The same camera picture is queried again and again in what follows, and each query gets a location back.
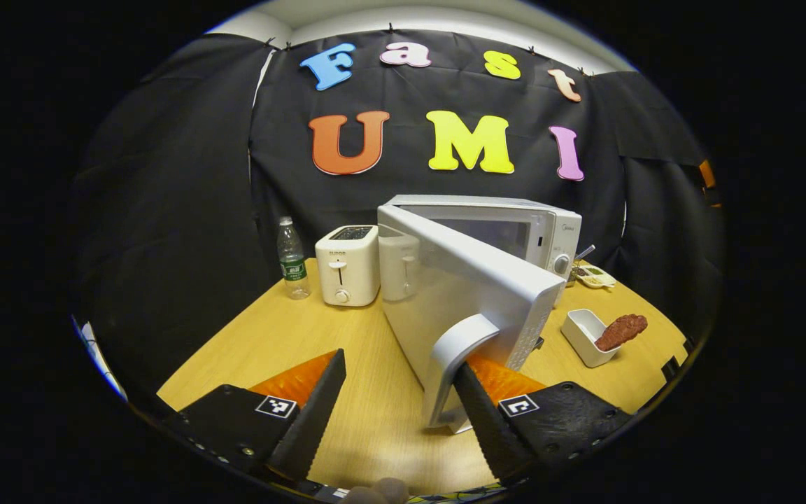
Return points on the black backdrop cloth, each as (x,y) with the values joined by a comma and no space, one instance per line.
(165,210)

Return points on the clear plastic water bottle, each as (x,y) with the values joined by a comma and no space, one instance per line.
(293,266)

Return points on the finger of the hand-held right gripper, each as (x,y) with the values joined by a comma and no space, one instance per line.
(706,175)

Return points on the brown meat piece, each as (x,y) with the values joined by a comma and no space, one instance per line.
(623,329)

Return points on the white compartment tray with grains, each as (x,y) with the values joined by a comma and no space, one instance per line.
(595,278)

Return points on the white rectangular dish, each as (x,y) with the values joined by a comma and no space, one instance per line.
(581,329)

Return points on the white toaster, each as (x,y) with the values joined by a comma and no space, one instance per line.
(347,273)

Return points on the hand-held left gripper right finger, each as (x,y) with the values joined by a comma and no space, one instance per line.
(490,427)

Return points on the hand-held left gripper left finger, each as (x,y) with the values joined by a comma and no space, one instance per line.
(315,413)

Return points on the white microwave oven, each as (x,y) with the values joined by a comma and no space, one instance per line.
(459,294)

